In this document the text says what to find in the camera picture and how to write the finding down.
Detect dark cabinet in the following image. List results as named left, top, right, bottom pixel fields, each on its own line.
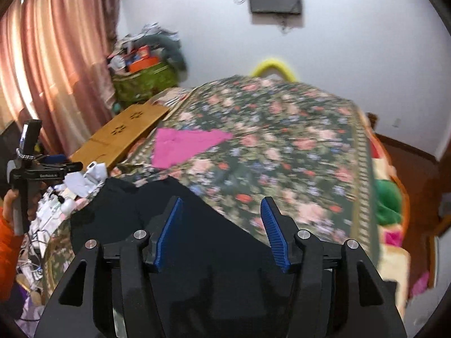
left=0, top=121, right=23, bottom=170

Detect pink satin curtain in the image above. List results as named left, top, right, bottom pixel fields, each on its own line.
left=0, top=0, right=122, bottom=155

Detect tangle of white cables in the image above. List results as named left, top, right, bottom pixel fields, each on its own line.
left=16, top=186, right=76, bottom=282

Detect colourful fleece blanket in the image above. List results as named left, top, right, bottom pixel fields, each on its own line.
left=356, top=111, right=413, bottom=310

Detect pink folded cloth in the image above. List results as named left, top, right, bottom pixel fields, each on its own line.
left=151, top=128, right=234, bottom=169

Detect person's left hand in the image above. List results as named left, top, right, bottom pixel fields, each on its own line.
left=2, top=182, right=47, bottom=235

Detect purple cloth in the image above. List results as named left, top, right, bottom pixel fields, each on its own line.
left=12, top=278, right=46, bottom=332

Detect pink fabric item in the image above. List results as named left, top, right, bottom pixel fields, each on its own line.
left=410, top=270, right=431, bottom=297

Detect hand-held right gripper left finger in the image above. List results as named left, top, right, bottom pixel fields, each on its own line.
left=33, top=196, right=184, bottom=338

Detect dark patterned curtain panel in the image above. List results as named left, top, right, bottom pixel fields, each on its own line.
left=102, top=0, right=122, bottom=60

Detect wooden lap desk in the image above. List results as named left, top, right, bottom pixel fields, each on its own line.
left=70, top=103, right=170, bottom=172

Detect floral bedspread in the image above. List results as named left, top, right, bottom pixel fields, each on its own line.
left=41, top=75, right=383, bottom=291

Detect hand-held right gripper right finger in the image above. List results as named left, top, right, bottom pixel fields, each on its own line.
left=260, top=196, right=409, bottom=338

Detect person's left forearm orange sleeve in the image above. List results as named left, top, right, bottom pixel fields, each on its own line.
left=0, top=208, right=26, bottom=301

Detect green fabric storage bag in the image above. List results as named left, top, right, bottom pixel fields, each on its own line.
left=112, top=61, right=178, bottom=111

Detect striped bed sheet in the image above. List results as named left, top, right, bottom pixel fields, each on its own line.
left=148, top=87, right=194, bottom=109

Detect black pants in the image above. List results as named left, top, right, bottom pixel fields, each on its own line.
left=70, top=176, right=302, bottom=338

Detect orange box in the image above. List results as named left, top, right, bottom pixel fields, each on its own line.
left=127, top=54, right=160, bottom=73

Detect wooden bed frame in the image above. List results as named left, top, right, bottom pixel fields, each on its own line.
left=366, top=112, right=412, bottom=243

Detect grey white cloth heap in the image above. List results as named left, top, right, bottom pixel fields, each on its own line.
left=116, top=23, right=181, bottom=45

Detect yellow foam tube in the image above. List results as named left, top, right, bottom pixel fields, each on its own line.
left=251, top=58, right=299, bottom=82

